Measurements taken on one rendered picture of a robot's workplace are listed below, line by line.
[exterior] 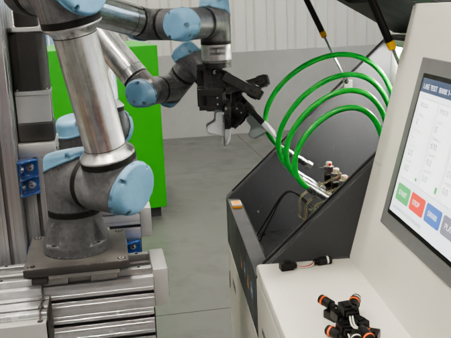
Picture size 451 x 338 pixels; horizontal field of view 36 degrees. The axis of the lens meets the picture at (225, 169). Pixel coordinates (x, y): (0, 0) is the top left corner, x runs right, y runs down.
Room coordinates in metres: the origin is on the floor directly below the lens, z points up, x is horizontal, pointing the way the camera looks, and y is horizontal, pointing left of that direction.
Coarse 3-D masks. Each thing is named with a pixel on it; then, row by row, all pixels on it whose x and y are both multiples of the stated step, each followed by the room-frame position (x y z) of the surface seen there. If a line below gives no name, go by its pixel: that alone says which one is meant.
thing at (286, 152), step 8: (344, 88) 1.70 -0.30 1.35; (352, 88) 1.70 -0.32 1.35; (328, 96) 1.69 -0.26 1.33; (368, 96) 1.70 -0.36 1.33; (312, 104) 1.69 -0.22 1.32; (320, 104) 1.69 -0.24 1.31; (376, 104) 1.70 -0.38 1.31; (304, 112) 1.69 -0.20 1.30; (384, 112) 1.70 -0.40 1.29; (296, 120) 1.69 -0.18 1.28; (296, 128) 1.68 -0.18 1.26; (288, 136) 1.68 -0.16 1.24; (288, 144) 1.68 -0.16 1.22; (288, 152) 1.68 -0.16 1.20; (288, 160) 1.68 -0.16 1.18; (288, 168) 1.68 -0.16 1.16; (312, 184) 1.69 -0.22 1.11
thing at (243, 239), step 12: (228, 204) 2.11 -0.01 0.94; (228, 216) 2.12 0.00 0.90; (240, 216) 1.95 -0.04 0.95; (240, 228) 1.84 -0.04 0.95; (252, 228) 1.84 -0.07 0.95; (240, 240) 1.79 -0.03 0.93; (252, 240) 1.73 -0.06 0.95; (240, 252) 1.80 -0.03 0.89; (252, 252) 1.64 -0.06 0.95; (240, 264) 1.81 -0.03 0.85; (252, 264) 1.56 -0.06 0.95; (240, 276) 1.83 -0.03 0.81; (252, 276) 1.55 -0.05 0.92; (252, 288) 1.56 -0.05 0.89; (252, 300) 1.57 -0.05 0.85; (252, 312) 1.57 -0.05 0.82
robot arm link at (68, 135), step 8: (64, 120) 1.94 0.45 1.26; (72, 120) 1.93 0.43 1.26; (56, 128) 1.94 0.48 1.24; (64, 128) 1.92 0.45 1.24; (72, 128) 1.91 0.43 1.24; (64, 136) 1.92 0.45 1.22; (72, 136) 1.91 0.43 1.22; (80, 136) 1.92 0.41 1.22; (64, 144) 1.92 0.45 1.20; (72, 144) 1.91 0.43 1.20; (80, 144) 1.92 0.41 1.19
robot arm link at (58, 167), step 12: (48, 156) 1.44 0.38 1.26; (60, 156) 1.43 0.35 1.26; (72, 156) 1.43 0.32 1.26; (48, 168) 1.43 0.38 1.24; (60, 168) 1.43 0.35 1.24; (72, 168) 1.41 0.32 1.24; (48, 180) 1.44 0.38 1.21; (60, 180) 1.42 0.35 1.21; (72, 180) 1.40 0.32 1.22; (48, 192) 1.44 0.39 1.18; (60, 192) 1.42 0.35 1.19; (72, 192) 1.40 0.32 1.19; (48, 204) 1.45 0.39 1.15; (60, 204) 1.43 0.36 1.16; (72, 204) 1.42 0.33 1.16
